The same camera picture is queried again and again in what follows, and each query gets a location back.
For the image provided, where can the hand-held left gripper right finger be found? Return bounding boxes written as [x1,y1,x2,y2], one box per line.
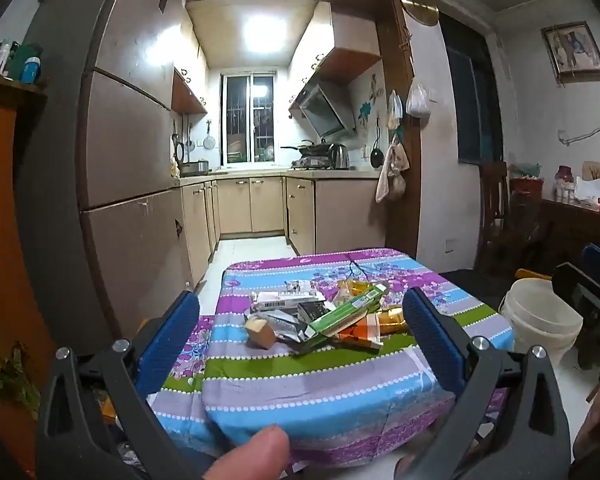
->
[395,287,573,480]

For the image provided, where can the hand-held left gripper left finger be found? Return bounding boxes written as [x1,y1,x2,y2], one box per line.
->
[35,290,216,480]

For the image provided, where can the gold foil wrapper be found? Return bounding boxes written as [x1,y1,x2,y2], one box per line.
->
[376,308,411,335]

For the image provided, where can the white plastic bucket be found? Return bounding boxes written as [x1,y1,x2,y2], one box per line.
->
[499,277,584,368]

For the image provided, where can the orange wrapper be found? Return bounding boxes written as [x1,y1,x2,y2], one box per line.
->
[336,319,384,350]

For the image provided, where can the green carton box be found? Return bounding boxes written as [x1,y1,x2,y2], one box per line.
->
[307,284,388,343]

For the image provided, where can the brown cube box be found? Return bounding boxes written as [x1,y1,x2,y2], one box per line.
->
[244,319,277,351]

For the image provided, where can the yellow plastic wrapper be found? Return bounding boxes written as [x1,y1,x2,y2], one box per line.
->
[336,280,377,306]

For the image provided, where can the silver foil wrapper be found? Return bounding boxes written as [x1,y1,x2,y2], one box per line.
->
[249,309,311,347]

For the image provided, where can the white carton box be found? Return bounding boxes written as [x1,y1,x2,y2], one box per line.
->
[256,290,326,311]

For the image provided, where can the black packet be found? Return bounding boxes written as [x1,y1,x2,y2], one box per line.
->
[296,301,327,322]

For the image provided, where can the person's left hand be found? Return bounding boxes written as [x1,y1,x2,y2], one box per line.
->
[202,425,291,480]

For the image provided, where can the dark wooden sideboard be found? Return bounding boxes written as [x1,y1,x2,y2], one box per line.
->
[510,195,600,281]

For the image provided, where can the crumpled white plastic bag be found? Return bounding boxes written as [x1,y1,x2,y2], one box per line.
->
[575,175,600,211]

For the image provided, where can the red capped jar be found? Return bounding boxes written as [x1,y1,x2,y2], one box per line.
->
[555,165,576,203]

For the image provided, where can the wooden chair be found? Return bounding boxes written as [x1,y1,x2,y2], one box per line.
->
[475,160,511,271]

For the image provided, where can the striped floral tablecloth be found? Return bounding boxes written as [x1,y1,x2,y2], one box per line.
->
[145,247,516,471]

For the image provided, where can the green leafy vegetables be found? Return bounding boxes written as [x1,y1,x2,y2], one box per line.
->
[0,342,43,421]

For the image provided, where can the beige base cabinets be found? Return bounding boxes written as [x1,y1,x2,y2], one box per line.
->
[180,175,381,286]

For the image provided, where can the grey refrigerator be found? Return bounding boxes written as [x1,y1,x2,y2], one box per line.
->
[15,0,201,361]

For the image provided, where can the steel kettle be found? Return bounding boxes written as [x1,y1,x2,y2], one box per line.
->
[327,142,351,170]

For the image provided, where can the dark blue window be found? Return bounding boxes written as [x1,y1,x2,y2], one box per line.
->
[437,12,506,166]

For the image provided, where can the framed picture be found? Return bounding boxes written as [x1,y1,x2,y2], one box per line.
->
[540,21,600,81]

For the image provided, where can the orange wooden cabinet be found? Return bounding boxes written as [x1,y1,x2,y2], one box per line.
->
[0,82,51,461]

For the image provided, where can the black wok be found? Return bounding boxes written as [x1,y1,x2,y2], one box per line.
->
[280,140,332,158]

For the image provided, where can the hanging clear plastic bag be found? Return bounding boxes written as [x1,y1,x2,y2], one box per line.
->
[386,90,405,131]

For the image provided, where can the kitchen window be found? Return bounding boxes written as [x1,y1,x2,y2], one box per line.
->
[220,72,280,165]

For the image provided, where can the hanging white plastic bag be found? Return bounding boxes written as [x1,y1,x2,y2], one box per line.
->
[406,82,437,118]

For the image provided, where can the steel range hood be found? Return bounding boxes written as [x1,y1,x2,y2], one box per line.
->
[289,80,357,138]

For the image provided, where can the teal container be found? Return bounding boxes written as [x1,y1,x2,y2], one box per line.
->
[20,42,43,84]

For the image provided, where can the ceiling light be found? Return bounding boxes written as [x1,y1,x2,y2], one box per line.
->
[242,10,288,56]

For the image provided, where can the white wall cable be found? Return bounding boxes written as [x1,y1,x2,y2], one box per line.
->
[557,107,600,146]

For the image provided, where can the flower wall sticker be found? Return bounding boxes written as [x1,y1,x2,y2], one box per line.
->
[357,74,386,131]

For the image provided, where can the beige wall cabinet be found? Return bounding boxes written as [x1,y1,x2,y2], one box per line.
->
[287,2,383,81]
[171,10,208,115]

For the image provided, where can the gold wall clock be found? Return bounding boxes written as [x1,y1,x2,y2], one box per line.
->
[399,0,440,26]

